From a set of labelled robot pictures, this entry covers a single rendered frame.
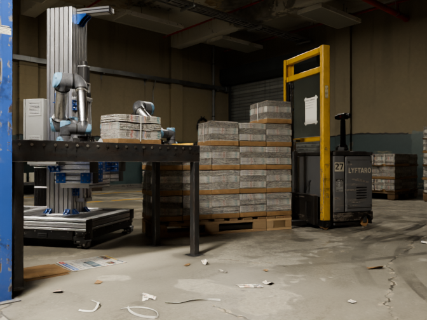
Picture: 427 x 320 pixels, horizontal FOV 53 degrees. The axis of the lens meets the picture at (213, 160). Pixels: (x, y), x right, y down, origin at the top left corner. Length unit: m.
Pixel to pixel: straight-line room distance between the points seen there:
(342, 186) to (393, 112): 5.81
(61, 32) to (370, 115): 7.83
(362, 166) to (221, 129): 1.59
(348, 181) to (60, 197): 2.82
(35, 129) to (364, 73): 8.17
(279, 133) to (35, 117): 2.28
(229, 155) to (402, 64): 6.81
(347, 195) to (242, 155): 1.21
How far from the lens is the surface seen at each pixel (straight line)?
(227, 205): 4.13
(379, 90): 10.51
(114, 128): 3.30
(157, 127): 3.41
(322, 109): 4.47
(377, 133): 10.42
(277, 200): 4.38
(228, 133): 4.13
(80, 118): 3.34
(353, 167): 4.71
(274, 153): 4.34
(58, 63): 4.08
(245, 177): 4.20
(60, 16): 4.18
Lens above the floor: 0.68
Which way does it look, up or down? level
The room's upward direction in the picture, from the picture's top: straight up
